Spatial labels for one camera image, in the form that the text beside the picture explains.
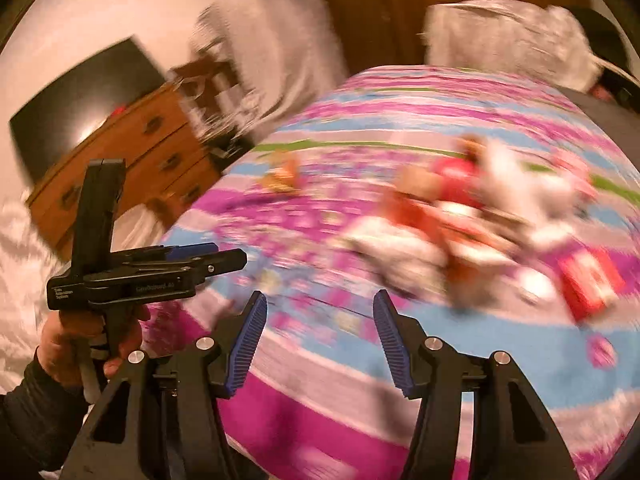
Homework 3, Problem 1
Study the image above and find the red packet with white print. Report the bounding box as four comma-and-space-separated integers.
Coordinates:
555, 247, 626, 326

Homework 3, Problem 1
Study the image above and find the white crumpled wrapper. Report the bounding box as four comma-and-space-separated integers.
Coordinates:
345, 220, 446, 301

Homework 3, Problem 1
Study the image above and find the wooden dresser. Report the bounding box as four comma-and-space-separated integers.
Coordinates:
25, 82, 226, 261

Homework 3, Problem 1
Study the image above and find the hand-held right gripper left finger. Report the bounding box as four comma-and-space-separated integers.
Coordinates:
60, 290, 268, 480

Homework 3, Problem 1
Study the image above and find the orange red wrapper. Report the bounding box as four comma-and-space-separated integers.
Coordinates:
380, 165, 451, 261

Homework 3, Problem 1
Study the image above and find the grey white pillow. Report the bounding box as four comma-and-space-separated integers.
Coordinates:
417, 2, 601, 93

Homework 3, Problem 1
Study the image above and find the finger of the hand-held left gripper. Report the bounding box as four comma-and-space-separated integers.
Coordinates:
165, 242, 219, 262
187, 248, 248, 283

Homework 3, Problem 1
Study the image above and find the person's left hand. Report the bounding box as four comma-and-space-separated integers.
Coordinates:
39, 305, 151, 390

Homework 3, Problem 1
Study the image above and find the striped floral blanket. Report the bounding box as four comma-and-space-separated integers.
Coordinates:
140, 65, 640, 480

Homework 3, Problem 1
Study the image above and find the black television screen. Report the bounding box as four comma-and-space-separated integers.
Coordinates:
9, 35, 171, 186

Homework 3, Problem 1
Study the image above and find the white crumpled tissue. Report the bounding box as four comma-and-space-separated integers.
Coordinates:
480, 137, 581, 231

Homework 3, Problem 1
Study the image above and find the orange toy on bed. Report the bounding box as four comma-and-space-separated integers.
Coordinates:
257, 152, 303, 196

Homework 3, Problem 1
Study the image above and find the white knitted garment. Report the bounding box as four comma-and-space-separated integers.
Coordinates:
190, 0, 348, 146

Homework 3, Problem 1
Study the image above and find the brown wrapper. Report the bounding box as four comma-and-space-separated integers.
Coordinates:
440, 230, 506, 306

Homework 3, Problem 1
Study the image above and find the dark grey cloth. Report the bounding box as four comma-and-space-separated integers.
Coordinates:
555, 85, 640, 161

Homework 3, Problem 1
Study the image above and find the white satin cloth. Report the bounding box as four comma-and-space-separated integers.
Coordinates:
0, 195, 166, 396

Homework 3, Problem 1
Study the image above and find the dark wooden wardrobe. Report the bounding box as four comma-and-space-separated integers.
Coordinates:
290, 0, 591, 81

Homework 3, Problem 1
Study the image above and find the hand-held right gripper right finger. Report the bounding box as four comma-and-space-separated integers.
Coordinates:
372, 289, 581, 480

